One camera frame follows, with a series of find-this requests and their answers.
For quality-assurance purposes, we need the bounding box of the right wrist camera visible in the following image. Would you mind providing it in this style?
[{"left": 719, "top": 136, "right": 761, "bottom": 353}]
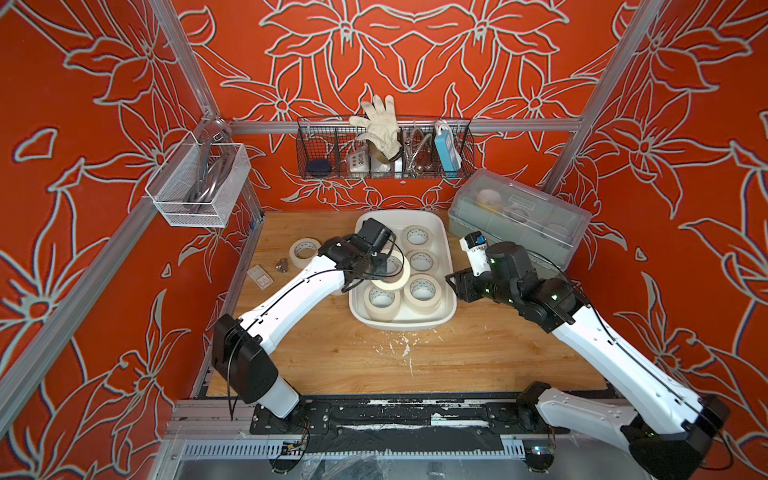
[{"left": 459, "top": 231, "right": 490, "bottom": 277}]

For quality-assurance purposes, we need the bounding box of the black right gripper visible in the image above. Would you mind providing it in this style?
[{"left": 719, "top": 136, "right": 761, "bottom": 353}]
[{"left": 441, "top": 266, "right": 519, "bottom": 311}]

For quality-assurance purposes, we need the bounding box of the white mesh wall basket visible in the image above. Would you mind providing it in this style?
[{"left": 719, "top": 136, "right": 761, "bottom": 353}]
[{"left": 145, "top": 133, "right": 250, "bottom": 228}]

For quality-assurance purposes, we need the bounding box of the white work glove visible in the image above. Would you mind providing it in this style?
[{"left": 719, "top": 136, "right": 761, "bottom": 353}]
[{"left": 348, "top": 95, "right": 401, "bottom": 162}]

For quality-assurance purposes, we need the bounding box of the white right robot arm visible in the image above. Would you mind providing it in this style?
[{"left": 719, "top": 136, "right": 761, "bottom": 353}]
[{"left": 445, "top": 231, "right": 730, "bottom": 479}]

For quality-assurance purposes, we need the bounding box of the dark blue round object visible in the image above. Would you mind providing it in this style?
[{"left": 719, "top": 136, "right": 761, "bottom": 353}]
[{"left": 306, "top": 158, "right": 332, "bottom": 178}]

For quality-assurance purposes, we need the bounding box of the beige masking tape roll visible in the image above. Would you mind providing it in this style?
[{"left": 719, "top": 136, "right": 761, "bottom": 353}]
[
  {"left": 402, "top": 225, "right": 433, "bottom": 250},
  {"left": 403, "top": 274, "right": 443, "bottom": 315},
  {"left": 289, "top": 237, "right": 321, "bottom": 270},
  {"left": 372, "top": 250, "right": 411, "bottom": 292},
  {"left": 363, "top": 284, "right": 402, "bottom": 322},
  {"left": 406, "top": 249, "right": 439, "bottom": 276}
]

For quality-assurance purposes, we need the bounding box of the black wire wall basket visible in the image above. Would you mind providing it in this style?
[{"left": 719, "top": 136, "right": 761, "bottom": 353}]
[{"left": 296, "top": 116, "right": 478, "bottom": 180}]

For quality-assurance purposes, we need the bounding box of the white power adapter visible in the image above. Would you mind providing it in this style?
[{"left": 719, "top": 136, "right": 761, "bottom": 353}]
[{"left": 345, "top": 147, "right": 370, "bottom": 174}]

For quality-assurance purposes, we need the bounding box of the translucent lidded storage box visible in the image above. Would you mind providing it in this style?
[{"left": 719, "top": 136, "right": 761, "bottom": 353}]
[{"left": 448, "top": 169, "right": 592, "bottom": 270}]

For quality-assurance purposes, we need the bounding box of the small clear plastic packet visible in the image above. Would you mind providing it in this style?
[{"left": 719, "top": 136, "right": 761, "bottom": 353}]
[{"left": 247, "top": 265, "right": 274, "bottom": 290}]

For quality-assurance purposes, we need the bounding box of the white plastic storage tray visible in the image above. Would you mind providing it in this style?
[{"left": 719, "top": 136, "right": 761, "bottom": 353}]
[{"left": 348, "top": 210, "right": 458, "bottom": 331}]

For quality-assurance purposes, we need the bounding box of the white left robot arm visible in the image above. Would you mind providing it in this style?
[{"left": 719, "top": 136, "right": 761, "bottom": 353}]
[{"left": 211, "top": 218, "right": 401, "bottom": 420}]

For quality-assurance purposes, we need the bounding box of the blue white box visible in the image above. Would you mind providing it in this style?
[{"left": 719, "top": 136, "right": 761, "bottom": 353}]
[{"left": 434, "top": 120, "right": 462, "bottom": 178}]

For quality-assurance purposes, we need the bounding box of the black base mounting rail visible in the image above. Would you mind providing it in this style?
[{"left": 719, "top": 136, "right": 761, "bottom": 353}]
[{"left": 249, "top": 392, "right": 565, "bottom": 435}]

